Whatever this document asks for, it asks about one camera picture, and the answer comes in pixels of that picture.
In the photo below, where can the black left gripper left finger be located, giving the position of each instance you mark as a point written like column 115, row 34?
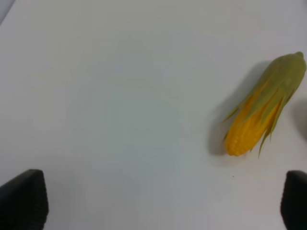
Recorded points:
column 24, row 202

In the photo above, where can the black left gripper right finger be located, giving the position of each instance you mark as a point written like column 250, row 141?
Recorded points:
column 294, row 200

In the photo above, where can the red yellow apple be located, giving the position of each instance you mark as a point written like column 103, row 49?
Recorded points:
column 301, row 117

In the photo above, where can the corn cob with green husk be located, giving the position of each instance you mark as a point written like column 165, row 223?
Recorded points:
column 256, row 116

